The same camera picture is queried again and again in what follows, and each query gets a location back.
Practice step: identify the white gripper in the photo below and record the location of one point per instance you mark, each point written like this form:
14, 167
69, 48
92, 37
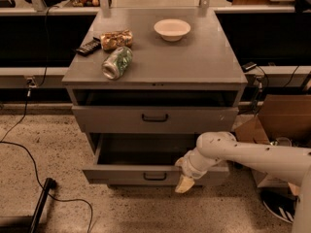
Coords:
187, 168

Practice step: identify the grey drawer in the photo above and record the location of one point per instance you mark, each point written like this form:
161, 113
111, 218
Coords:
138, 159
152, 120

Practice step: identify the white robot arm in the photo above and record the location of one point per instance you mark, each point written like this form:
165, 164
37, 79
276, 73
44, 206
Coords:
289, 164

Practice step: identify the grey drawer cabinet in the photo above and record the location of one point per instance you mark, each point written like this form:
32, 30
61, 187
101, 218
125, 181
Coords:
200, 70

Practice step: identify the grey top drawer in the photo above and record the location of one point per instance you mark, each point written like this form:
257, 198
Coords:
152, 120

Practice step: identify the black striped sneaker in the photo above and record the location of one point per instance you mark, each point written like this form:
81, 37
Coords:
280, 206

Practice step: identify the cans in box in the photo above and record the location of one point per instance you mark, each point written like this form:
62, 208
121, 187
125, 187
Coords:
283, 141

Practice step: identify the cardboard box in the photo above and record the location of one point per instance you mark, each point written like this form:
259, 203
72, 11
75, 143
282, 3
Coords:
279, 116

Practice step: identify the black power adapter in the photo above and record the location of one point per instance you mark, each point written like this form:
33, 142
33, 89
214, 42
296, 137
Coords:
248, 67

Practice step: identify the green soda can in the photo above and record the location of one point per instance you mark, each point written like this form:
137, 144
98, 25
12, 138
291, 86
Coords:
117, 62

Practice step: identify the black metal leg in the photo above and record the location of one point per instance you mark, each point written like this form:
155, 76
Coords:
48, 185

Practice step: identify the white bowl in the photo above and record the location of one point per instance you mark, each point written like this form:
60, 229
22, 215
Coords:
172, 30

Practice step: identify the brown snack bag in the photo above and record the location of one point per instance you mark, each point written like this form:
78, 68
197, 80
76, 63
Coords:
116, 39

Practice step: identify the black remote control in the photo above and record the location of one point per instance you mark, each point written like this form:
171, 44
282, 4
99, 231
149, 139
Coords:
89, 47

